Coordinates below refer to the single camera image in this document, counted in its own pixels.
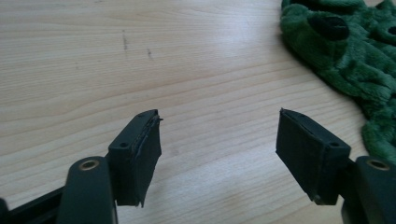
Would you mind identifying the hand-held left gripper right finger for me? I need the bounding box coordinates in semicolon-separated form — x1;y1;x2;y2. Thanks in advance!
275;107;352;206

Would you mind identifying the green plush toy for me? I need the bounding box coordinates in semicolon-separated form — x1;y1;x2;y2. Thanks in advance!
279;0;396;164

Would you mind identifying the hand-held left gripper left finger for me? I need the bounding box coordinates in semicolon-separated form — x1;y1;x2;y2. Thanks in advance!
106;108;163;208

